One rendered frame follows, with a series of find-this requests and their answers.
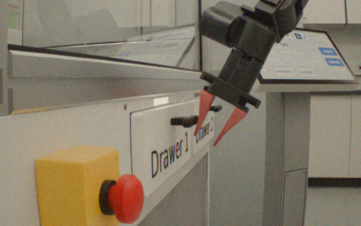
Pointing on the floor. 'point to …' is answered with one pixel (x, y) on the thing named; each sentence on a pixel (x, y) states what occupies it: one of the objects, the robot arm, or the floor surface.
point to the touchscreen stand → (286, 158)
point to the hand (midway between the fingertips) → (207, 136)
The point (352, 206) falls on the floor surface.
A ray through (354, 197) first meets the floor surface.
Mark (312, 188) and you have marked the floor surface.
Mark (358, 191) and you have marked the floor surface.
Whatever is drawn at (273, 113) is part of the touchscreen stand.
